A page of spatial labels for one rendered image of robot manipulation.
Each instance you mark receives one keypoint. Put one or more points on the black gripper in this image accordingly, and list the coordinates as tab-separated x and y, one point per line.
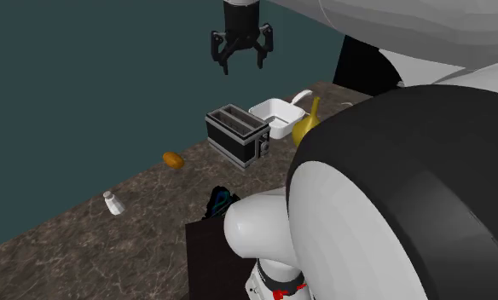
241	25

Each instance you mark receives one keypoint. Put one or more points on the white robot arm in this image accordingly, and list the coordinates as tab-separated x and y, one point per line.
357	232

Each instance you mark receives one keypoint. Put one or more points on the white square container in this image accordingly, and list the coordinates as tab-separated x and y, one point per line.
276	112

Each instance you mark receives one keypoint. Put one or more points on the black two-slot toaster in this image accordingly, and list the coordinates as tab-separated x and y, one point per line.
232	141

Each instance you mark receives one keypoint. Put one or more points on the orange oval bread roll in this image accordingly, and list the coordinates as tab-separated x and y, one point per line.
173	160

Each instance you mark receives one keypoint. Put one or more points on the black object with blue-green pattern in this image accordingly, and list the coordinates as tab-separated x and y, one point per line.
220	203

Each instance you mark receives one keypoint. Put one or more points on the white salt shaker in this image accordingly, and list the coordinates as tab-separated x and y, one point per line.
114	204

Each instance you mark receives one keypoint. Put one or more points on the dark robot stand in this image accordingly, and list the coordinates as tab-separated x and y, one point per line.
211	266

